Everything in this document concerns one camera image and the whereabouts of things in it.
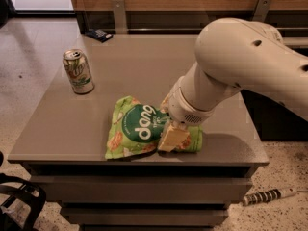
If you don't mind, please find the left metal bracket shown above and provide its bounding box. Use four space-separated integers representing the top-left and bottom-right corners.
112 0 128 34

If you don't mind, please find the white power strip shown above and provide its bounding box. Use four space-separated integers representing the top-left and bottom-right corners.
242 187 297 206

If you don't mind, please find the green soda can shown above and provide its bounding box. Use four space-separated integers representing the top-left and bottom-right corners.
63 49 94 94

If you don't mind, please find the right metal bracket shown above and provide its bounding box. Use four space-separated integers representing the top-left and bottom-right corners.
251 0 272 22

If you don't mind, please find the dark blue rxbar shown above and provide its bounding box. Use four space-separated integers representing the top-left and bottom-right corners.
85 29 113 42

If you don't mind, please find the grey drawer cabinet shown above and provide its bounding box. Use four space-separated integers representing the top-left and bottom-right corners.
9 35 269 231

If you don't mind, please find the metal bracket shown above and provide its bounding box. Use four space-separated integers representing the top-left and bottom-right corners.
251 0 272 22
112 0 128 34

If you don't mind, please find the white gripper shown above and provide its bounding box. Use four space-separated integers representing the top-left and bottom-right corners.
158 76 214 152

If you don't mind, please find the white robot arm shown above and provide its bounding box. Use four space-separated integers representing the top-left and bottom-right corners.
158 18 308 152

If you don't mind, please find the black chair base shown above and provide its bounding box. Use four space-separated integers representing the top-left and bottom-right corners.
0 173 46 231

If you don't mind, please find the green rice chip bag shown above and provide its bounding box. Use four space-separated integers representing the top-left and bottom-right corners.
105 96 202 160

